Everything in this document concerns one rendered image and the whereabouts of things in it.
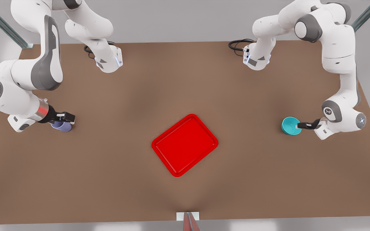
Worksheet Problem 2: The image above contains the teal bowl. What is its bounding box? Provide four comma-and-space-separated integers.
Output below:
281, 117, 302, 135

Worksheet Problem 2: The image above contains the lavender cup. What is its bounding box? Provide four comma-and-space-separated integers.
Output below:
51, 121, 72, 133

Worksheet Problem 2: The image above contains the red tray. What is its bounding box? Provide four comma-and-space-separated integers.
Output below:
151, 114, 219, 177

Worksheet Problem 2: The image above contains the black cable loop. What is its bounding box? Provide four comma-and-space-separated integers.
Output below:
84, 41, 115, 59
228, 39, 255, 57

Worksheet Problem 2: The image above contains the silver frame post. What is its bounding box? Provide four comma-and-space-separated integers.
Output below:
0, 0, 34, 49
351, 0, 370, 32
176, 211, 201, 231

